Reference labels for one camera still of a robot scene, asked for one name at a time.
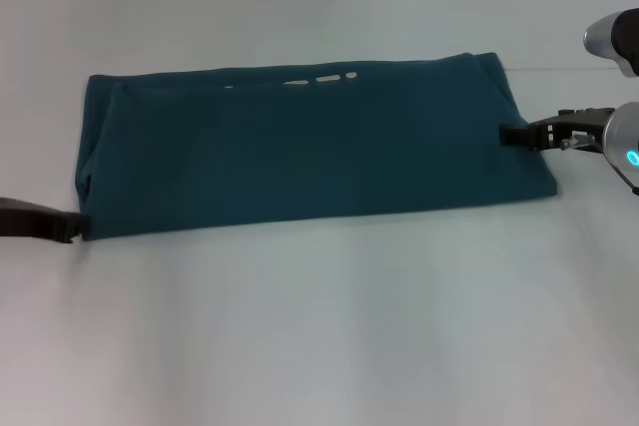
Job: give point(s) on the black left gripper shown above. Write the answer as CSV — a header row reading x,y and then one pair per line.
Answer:
x,y
25,219

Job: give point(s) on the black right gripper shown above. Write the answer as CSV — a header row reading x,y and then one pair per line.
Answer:
x,y
579,129

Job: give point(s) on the teal blue shirt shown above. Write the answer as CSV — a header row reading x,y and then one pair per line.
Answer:
x,y
319,146

